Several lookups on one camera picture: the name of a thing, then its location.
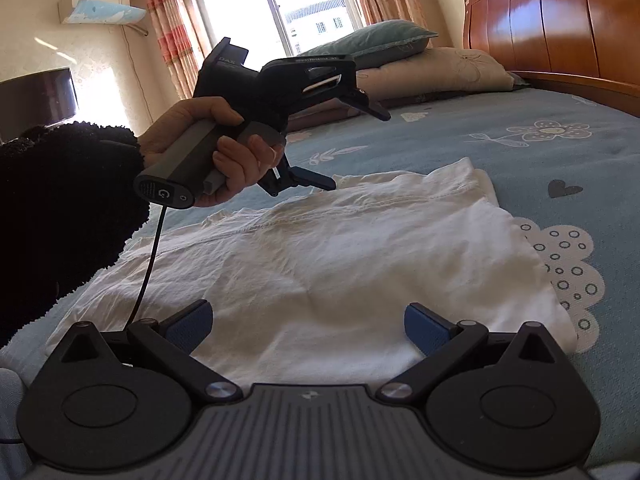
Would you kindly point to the black television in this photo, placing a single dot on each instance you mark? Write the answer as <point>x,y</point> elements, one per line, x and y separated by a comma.
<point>40,102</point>

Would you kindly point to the pink floral folded quilt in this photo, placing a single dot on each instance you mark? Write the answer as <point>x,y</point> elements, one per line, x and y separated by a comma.
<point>440,72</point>

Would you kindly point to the white printed long-sleeve shirt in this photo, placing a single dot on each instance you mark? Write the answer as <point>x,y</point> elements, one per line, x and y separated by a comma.
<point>325,270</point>

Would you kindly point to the blue floral bed sheet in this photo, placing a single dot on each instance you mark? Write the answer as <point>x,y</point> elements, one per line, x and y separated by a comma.
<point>575,260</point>

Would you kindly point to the person's left forearm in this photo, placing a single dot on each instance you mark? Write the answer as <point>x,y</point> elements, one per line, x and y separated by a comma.
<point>65,210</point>

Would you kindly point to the person's left hand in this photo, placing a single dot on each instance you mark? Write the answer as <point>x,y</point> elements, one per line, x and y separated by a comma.
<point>245,160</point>

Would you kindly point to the teal floral pillow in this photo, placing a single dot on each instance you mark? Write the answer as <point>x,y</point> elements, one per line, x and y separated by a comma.
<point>370,42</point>

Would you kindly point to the bright window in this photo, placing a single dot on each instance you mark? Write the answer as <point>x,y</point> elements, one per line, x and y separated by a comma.
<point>250,5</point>

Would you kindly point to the white air conditioner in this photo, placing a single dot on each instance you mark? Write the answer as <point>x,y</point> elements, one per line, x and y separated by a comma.
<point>95,7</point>

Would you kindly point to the person's grey trousers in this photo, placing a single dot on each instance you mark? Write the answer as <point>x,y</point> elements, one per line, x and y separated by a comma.
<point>10,410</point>

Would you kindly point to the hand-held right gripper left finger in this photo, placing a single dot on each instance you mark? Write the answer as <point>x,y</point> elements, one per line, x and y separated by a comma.
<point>190,327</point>

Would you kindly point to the wooden headboard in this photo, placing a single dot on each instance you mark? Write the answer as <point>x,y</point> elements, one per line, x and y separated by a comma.
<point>560,20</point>

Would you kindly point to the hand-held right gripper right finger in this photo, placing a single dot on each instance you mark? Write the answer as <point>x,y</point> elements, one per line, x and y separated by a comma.
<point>425,329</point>

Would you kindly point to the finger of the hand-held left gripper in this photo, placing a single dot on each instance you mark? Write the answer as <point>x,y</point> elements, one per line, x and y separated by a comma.
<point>370,107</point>
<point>310,177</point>

